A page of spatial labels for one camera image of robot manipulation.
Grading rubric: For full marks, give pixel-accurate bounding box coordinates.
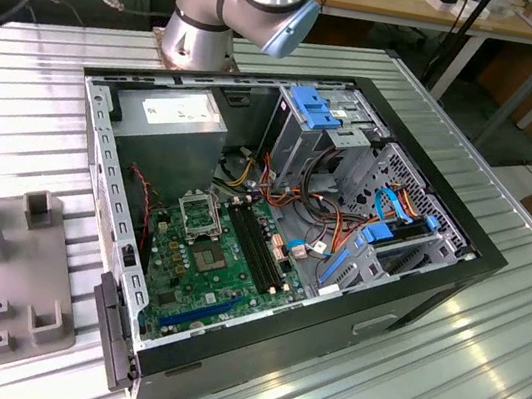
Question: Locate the metal socket cover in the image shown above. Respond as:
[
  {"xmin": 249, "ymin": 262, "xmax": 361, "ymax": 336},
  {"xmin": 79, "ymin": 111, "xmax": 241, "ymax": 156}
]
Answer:
[{"xmin": 171, "ymin": 186, "xmax": 228, "ymax": 247}]

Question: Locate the CPU socket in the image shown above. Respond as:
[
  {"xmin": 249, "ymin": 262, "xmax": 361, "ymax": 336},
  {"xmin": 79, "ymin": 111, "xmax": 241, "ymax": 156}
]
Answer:
[{"xmin": 182, "ymin": 235, "xmax": 236, "ymax": 280}]

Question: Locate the metal drive cage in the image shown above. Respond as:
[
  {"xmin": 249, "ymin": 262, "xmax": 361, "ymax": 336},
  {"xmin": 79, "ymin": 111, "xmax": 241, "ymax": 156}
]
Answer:
[{"xmin": 253, "ymin": 72, "xmax": 399, "ymax": 209}]

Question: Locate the black RAM slot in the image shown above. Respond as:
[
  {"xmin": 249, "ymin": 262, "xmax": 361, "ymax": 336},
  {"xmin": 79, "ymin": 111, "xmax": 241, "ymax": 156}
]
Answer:
[
  {"xmin": 237, "ymin": 204, "xmax": 296, "ymax": 291},
  {"xmin": 217, "ymin": 205, "xmax": 277, "ymax": 295},
  {"xmin": 230, "ymin": 204, "xmax": 290, "ymax": 293},
  {"xmin": 224, "ymin": 204, "xmax": 284, "ymax": 294}
]

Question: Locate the blue drive latch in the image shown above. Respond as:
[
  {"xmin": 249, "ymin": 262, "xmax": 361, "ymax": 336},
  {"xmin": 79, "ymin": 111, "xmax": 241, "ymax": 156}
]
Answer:
[{"xmin": 285, "ymin": 84, "xmax": 348, "ymax": 134}]

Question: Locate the grey power supply unit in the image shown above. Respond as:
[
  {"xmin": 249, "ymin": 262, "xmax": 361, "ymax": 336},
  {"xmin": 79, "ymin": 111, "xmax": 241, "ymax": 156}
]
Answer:
[{"xmin": 97, "ymin": 76, "xmax": 236, "ymax": 213}]

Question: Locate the green motherboard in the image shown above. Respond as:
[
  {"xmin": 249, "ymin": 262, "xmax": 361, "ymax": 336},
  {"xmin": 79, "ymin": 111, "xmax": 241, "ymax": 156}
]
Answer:
[{"xmin": 129, "ymin": 180, "xmax": 327, "ymax": 366}]

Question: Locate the hard disk in blue carrier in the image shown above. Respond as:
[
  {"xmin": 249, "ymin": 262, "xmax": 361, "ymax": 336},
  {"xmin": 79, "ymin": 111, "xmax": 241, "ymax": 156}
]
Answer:
[{"xmin": 358, "ymin": 204, "xmax": 442, "ymax": 261}]

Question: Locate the blue expansion slot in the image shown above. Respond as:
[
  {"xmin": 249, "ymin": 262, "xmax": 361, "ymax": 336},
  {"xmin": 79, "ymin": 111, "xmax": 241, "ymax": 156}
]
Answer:
[{"xmin": 157, "ymin": 283, "xmax": 248, "ymax": 339}]

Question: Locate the perforated metal disk bay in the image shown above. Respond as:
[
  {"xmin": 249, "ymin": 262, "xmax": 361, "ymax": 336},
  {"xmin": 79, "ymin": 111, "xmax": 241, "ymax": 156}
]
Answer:
[{"xmin": 322, "ymin": 133, "xmax": 494, "ymax": 314}]

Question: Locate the black open PC case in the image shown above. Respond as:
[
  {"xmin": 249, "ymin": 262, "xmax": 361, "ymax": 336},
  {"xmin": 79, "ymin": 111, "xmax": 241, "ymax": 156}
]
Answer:
[{"xmin": 31, "ymin": 32, "xmax": 532, "ymax": 399}]

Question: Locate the white flat box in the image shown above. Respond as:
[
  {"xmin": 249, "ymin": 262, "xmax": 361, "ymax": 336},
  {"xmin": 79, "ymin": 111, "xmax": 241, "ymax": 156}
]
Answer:
[{"xmin": 423, "ymin": 0, "xmax": 492, "ymax": 22}]

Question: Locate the grey parts rack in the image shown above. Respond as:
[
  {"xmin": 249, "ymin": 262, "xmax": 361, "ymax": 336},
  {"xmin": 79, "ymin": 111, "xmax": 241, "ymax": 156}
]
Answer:
[{"xmin": 0, "ymin": 169, "xmax": 101, "ymax": 399}]

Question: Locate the yellow black wire bundle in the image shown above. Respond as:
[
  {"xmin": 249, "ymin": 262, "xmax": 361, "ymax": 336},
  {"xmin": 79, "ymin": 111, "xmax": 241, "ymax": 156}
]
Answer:
[{"xmin": 214, "ymin": 144, "xmax": 284, "ymax": 202}]

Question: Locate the blue wire with white connector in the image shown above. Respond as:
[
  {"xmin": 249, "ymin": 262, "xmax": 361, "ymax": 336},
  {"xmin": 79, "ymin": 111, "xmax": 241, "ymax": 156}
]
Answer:
[{"xmin": 283, "ymin": 235, "xmax": 329, "ymax": 264}]

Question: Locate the orange black wire bundle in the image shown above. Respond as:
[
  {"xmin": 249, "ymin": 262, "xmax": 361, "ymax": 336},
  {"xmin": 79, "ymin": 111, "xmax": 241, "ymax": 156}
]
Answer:
[{"xmin": 311, "ymin": 202, "xmax": 381, "ymax": 261}]

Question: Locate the blue plastic rail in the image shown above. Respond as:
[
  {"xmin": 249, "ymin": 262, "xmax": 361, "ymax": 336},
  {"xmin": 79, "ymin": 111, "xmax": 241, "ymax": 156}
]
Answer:
[{"xmin": 316, "ymin": 241, "xmax": 356, "ymax": 290}]

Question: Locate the twisted fan wire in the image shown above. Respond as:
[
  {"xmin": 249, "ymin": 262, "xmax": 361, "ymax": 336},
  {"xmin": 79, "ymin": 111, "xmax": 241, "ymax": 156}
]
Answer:
[{"xmin": 117, "ymin": 162, "xmax": 164, "ymax": 243}]

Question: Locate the light blue flat wire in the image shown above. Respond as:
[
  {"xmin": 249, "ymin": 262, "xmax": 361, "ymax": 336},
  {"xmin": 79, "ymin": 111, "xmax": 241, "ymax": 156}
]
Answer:
[{"xmin": 371, "ymin": 185, "xmax": 419, "ymax": 230}]

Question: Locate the dark grey case handle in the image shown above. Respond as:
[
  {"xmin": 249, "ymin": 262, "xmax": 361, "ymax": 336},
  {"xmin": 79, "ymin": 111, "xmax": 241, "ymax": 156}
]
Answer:
[{"xmin": 78, "ymin": 268, "xmax": 156, "ymax": 398}]

